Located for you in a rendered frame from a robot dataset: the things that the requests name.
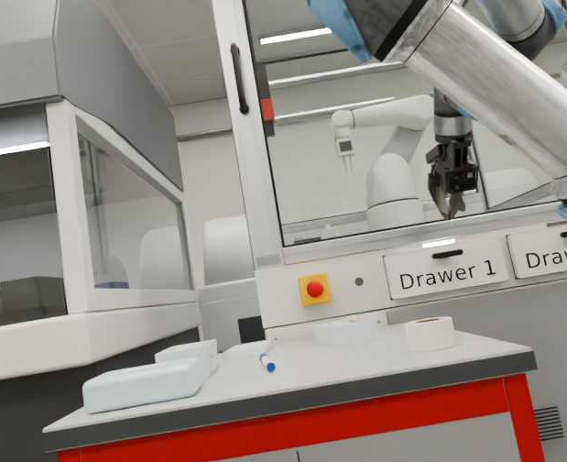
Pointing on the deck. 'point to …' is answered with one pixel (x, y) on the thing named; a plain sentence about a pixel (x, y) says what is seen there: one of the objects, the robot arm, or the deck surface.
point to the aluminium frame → (250, 148)
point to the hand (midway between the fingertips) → (447, 214)
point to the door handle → (238, 78)
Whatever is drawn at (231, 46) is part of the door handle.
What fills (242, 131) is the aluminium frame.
